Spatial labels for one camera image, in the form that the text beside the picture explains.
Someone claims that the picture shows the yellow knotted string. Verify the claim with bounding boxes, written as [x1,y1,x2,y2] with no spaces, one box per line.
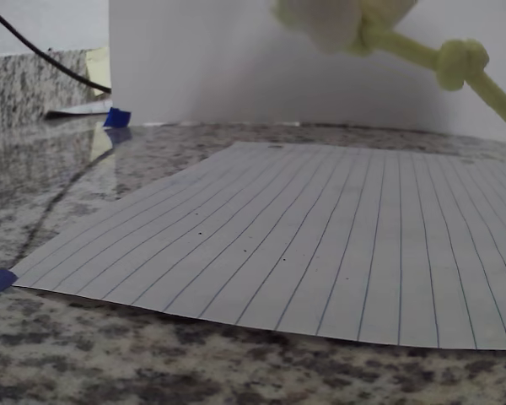
[272,0,506,138]

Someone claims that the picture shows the lined white paper sheet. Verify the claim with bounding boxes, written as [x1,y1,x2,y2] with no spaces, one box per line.
[10,141,506,352]

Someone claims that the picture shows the white board panel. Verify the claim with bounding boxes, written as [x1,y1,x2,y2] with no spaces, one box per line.
[108,0,506,140]

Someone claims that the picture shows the flat white paper scrap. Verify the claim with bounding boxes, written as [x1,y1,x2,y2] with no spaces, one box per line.
[45,100,114,120]

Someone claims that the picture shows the yellow sticky note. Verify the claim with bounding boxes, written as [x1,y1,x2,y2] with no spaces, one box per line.
[85,45,111,89]

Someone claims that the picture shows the granite backsplash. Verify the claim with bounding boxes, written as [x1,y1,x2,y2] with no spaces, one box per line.
[0,49,110,132]

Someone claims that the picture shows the black cable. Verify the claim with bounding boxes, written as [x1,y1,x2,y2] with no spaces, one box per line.
[0,3,113,94]

